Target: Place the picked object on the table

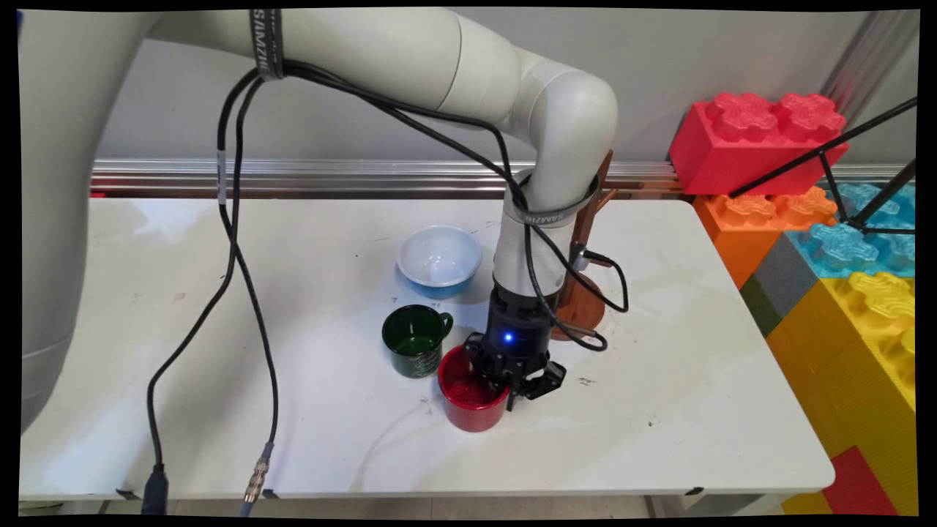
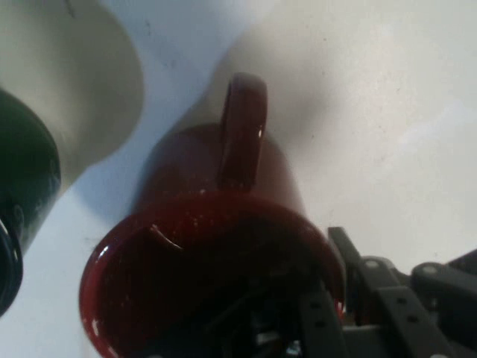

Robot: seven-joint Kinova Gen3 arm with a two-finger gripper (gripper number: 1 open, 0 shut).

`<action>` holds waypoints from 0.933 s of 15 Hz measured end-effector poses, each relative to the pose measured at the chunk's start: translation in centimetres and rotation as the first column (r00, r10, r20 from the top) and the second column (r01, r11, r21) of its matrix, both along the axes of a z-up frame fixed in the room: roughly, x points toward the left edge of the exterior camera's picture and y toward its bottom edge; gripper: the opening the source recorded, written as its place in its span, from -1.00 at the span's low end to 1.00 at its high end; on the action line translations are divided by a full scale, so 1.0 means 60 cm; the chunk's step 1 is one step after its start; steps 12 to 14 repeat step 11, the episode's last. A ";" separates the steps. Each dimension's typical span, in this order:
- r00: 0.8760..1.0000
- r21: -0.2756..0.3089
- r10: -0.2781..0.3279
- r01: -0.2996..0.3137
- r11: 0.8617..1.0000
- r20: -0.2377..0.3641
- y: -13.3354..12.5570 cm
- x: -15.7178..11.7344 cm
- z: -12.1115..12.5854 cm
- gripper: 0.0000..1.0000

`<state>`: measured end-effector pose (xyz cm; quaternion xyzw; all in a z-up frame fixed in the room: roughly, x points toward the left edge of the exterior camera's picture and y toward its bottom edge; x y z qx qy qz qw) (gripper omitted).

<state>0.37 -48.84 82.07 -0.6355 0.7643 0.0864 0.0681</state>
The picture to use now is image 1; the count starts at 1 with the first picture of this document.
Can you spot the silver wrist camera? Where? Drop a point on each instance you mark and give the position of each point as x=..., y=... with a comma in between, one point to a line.
x=579, y=258

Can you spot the slanted aluminium profile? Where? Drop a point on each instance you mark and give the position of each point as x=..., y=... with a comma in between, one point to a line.
x=871, y=58

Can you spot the blue and white bowl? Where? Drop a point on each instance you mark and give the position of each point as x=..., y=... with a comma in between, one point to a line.
x=439, y=256

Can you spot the aluminium wall rail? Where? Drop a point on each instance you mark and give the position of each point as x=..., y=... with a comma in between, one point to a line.
x=293, y=176

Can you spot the dark green enamel mug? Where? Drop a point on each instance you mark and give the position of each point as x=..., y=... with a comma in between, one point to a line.
x=417, y=344

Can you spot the brown wooden mug tree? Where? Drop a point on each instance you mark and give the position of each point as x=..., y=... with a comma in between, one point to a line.
x=585, y=311

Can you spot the large red toy brick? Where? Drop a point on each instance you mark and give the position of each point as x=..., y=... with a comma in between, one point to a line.
x=732, y=154

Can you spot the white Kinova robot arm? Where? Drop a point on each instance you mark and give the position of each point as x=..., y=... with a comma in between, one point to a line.
x=366, y=51

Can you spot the red speckled enamel mug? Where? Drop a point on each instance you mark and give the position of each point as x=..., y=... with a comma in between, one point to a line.
x=468, y=410

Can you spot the large light blue toy brick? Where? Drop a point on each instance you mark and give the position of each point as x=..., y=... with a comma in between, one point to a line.
x=842, y=249

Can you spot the large yellow toy brick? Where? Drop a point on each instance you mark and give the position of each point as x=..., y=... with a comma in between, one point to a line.
x=842, y=366

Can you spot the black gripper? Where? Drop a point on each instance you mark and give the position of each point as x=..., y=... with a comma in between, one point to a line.
x=516, y=329

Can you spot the small red toy brick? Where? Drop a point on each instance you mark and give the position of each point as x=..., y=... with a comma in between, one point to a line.
x=856, y=483

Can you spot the black tripod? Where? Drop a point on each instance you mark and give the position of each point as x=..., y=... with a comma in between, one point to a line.
x=827, y=150

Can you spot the large orange toy brick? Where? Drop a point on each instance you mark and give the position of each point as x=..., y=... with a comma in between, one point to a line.
x=739, y=234

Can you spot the dark green toy brick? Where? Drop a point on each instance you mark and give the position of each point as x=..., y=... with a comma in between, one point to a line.
x=761, y=307

